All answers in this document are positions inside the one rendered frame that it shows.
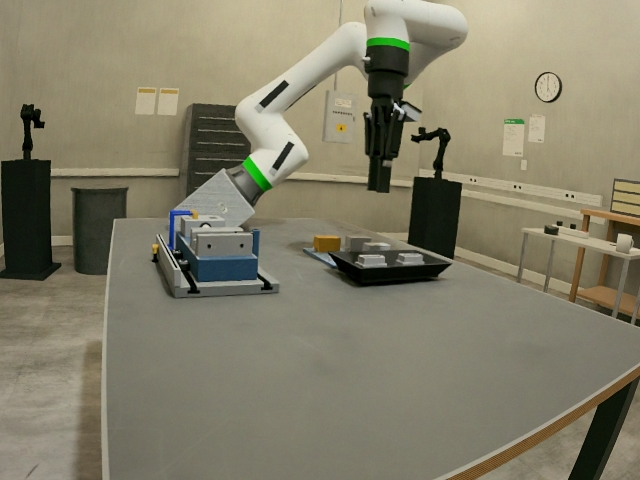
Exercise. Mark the yellow-orange block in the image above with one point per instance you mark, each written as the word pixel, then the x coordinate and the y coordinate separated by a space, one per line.
pixel 327 243

